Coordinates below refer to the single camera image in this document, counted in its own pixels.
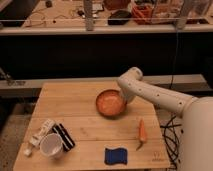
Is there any black bowl on shelf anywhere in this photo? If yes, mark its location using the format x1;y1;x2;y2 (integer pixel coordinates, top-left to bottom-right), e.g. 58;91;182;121
107;10;131;25

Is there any orange toy carrot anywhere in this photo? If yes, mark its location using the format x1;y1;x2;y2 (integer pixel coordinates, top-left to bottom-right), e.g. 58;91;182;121
137;120;147;150

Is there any blue sponge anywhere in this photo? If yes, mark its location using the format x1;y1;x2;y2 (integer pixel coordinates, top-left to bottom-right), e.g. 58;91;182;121
104;148;128;165

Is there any black cable bundle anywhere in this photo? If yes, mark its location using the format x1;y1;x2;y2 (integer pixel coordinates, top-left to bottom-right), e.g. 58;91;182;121
160;114;183;168

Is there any orange ceramic bowl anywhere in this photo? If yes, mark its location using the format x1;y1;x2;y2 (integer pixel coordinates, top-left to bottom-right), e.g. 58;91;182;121
96;89;127;117

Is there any orange crate on shelf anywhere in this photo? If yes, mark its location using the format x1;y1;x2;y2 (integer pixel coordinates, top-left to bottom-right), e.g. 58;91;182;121
131;5;152;25

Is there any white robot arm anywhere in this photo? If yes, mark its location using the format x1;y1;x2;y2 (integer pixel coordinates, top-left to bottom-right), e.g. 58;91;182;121
117;67;213;171

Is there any hanging black cable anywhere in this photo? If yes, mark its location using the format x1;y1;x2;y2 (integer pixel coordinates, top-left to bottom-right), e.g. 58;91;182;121
169;24;180;93

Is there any grey metal post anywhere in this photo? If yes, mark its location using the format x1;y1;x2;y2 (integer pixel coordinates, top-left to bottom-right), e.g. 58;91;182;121
83;0;94;31

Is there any white crumpled packaging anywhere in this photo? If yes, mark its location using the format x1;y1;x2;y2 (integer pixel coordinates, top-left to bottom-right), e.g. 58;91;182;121
29;119;55;148

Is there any small white cube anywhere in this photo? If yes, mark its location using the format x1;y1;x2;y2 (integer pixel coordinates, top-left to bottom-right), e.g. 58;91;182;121
23;149;32;157

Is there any black striped box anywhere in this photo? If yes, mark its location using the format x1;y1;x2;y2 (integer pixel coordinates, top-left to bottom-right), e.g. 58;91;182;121
52;123;75;152

